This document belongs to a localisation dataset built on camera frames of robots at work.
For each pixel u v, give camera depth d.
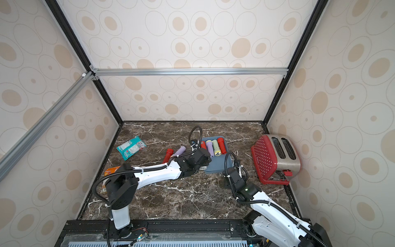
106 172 0.91
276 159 0.78
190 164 0.65
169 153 1.00
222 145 1.03
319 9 0.69
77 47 0.80
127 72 0.90
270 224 0.57
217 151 0.99
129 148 1.02
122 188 0.46
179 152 1.00
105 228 0.73
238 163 0.70
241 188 0.61
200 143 0.66
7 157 0.51
